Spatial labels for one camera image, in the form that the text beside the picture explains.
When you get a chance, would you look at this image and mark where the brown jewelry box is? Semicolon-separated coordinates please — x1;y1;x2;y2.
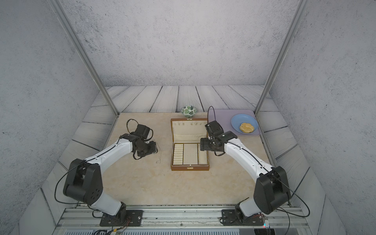
170;117;210;171

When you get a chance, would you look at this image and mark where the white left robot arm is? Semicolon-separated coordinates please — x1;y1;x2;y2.
63;124;158;216

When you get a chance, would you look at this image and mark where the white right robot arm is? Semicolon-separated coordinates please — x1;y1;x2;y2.
200;120;291;217

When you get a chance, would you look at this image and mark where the blue plate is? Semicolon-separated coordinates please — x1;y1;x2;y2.
231;114;259;136

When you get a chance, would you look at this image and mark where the yellow pastry bun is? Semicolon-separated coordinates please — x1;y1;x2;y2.
240;122;255;133

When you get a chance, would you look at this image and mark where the green leaf pattern bowl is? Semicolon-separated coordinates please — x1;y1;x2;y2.
181;105;197;118

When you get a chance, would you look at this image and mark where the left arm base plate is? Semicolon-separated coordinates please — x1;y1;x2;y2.
99;209;144;227

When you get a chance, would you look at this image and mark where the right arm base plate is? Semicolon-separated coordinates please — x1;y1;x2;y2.
219;209;265;226

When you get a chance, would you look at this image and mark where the aluminium front rail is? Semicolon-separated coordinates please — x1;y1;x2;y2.
52;205;313;235

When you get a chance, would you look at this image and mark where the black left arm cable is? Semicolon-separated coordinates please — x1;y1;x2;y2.
54;118;155;205

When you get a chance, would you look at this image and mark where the aluminium right frame post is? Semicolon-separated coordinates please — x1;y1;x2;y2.
254;0;309;116

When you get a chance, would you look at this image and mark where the aluminium frame post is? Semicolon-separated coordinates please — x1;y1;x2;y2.
48;0;120;117
254;0;309;116

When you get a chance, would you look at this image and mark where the aluminium left frame post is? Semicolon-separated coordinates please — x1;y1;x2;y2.
48;0;120;117

